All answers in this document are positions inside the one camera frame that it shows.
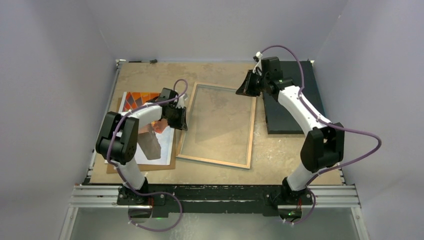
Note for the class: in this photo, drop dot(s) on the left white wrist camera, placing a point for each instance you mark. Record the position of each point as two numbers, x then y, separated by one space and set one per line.
181 101

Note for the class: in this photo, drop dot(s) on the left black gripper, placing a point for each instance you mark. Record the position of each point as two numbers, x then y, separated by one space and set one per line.
181 124

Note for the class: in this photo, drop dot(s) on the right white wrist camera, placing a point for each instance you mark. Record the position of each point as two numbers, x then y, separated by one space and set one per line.
258 66

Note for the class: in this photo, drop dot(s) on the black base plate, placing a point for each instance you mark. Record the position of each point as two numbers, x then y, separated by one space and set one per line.
267 200

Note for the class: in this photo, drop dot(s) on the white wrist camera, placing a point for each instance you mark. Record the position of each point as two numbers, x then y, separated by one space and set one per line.
258 66
181 101

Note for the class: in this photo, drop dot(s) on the dark blue foam pad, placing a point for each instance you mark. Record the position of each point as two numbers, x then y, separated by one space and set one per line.
278 119

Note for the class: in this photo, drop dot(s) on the blue wooden picture frame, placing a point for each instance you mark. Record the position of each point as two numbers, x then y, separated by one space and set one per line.
220 127

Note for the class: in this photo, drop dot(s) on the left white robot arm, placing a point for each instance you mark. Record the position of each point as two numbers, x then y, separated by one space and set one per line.
118 136

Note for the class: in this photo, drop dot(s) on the brown cardboard backing board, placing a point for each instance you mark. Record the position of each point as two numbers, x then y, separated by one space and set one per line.
146 167

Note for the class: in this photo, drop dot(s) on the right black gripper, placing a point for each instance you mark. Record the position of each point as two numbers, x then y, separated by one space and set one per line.
246 89

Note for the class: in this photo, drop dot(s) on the hot air balloon photo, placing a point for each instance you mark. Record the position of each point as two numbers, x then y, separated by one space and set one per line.
155 139

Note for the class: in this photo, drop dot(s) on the aluminium rail frame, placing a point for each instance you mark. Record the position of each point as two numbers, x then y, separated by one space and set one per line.
94 215

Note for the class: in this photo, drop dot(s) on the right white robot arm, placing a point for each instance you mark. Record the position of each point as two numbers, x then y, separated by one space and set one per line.
324 141

